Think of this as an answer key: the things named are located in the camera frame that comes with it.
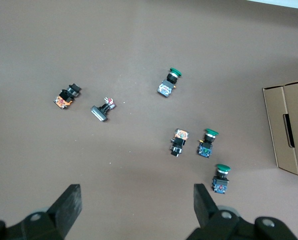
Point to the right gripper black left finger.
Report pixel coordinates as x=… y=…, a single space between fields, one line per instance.
x=66 y=207

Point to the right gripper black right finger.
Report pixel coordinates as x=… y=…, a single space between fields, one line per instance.
x=204 y=207

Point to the green push button blue block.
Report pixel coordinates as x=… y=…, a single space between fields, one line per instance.
x=167 y=85
x=206 y=145
x=220 y=181

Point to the black square button red terminals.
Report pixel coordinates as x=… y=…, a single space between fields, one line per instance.
x=100 y=112

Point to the black selector switch orange block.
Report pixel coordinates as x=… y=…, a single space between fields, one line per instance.
x=64 y=98
x=179 y=142

